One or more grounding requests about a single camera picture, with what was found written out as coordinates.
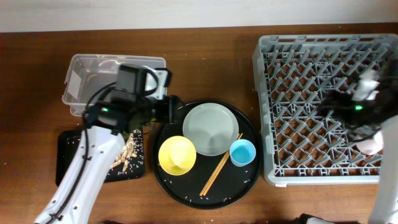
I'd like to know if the yellow bowl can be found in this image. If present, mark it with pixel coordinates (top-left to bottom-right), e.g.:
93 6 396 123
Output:
158 136 197 175

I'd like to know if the blue cup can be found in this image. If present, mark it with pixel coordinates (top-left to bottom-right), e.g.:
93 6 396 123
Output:
229 139 256 167

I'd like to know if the food scraps and rice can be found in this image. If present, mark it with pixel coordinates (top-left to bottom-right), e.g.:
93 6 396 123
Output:
110 129 144 175

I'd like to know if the grey plate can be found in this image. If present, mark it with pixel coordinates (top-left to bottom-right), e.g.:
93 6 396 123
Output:
182 103 239 156

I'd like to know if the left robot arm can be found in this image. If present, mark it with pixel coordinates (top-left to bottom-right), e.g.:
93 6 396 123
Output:
35 63 181 223

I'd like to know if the black rectangular tray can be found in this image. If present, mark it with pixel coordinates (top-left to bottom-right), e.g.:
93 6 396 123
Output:
55 129 145 186

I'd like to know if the pink cup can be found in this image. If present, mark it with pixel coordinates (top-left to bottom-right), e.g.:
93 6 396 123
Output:
356 131 384 155

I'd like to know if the grey dishwasher rack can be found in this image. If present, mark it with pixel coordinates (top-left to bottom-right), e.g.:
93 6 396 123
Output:
252 34 397 187

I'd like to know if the wooden chopstick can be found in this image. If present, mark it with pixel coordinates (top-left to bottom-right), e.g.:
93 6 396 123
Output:
199 151 230 197
201 133 244 197

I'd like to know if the clear plastic waste bin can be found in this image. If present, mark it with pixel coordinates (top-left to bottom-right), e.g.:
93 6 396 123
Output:
62 54 166 116

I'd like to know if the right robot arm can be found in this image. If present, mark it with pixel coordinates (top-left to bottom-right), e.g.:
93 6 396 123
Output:
317 59 397 223

